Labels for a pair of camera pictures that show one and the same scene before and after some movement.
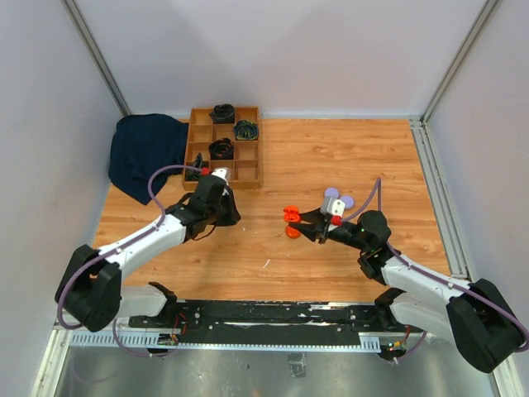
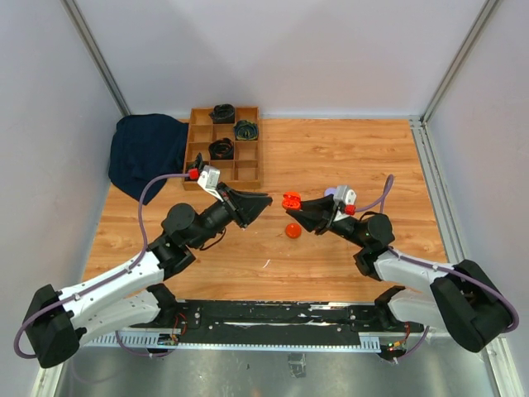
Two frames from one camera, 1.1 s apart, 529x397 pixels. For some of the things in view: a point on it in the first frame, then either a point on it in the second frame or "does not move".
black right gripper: [319, 226] to [323, 206]
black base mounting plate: [274, 323] does not move
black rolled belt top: [223, 113] does not move
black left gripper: [233, 215] to [245, 207]
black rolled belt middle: [221, 150] does not move
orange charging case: [292, 232] does not move
